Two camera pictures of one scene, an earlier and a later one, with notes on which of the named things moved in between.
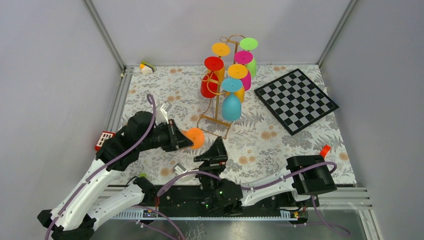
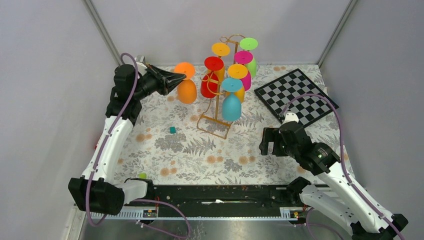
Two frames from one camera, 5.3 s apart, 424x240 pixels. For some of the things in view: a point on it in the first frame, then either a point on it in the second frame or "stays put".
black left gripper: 177,139 -> 166,81
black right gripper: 218,153 -> 270,134
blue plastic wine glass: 231,105 stays put
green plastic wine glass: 248,44 stays put
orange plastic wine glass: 196,135 -> 186,90
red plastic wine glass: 210,81 stays put
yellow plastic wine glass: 238,71 stays put
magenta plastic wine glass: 243,57 stays put
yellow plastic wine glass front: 221,49 stays put
